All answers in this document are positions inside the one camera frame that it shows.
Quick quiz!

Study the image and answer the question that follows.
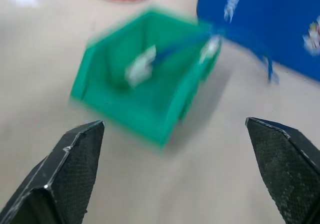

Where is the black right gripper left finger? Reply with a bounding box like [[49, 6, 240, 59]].
[[0, 120, 105, 224]]

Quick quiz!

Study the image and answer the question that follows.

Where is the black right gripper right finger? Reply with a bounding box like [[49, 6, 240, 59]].
[[245, 117, 320, 224]]

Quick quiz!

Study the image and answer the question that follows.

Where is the blue cable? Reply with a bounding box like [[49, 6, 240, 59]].
[[151, 25, 280, 83]]

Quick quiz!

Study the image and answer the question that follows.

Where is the white coupler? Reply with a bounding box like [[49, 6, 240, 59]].
[[124, 45, 158, 87]]

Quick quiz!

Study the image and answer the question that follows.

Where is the green plastic bin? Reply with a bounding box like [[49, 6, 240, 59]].
[[68, 8, 222, 153]]

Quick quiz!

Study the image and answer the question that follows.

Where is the blue box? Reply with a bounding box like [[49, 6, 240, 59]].
[[196, 0, 320, 82]]

